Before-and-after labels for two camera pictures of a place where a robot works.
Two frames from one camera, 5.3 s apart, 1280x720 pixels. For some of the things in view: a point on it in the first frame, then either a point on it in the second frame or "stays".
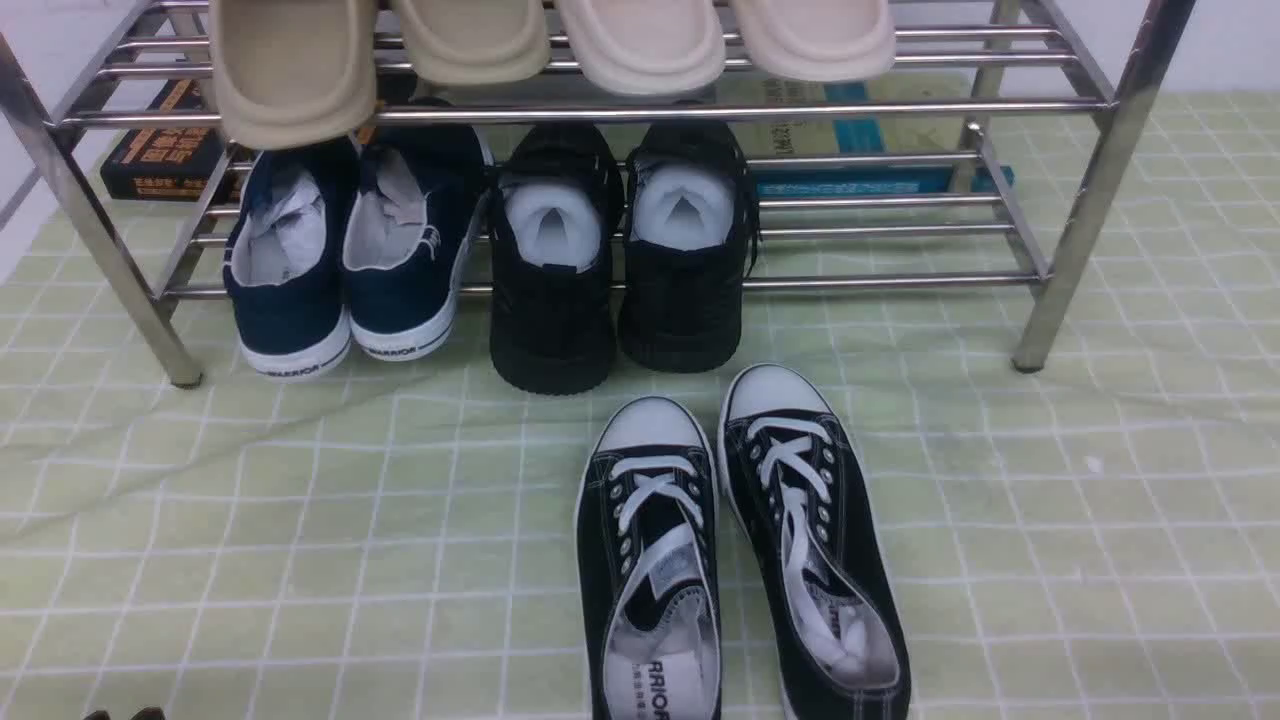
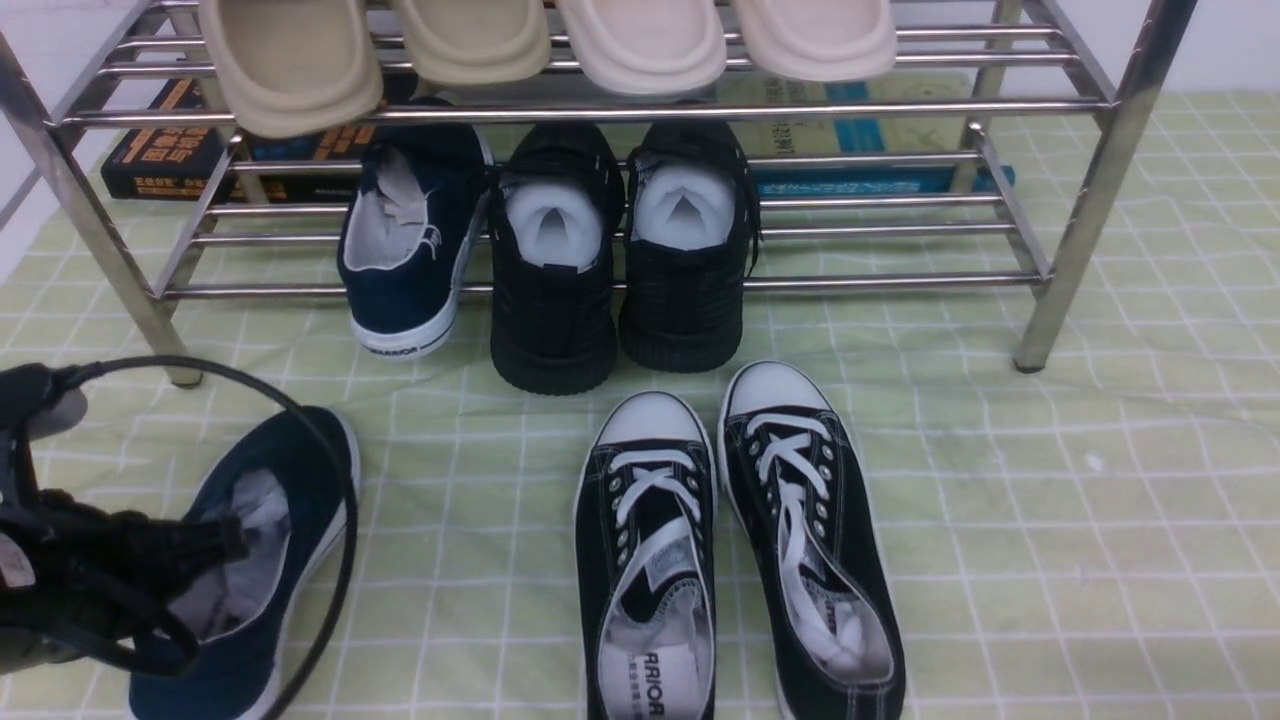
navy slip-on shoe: (419, 200) stays
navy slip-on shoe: (283, 261) -> (293, 487)
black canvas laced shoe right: (794, 479) stays
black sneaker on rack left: (559, 211) stays
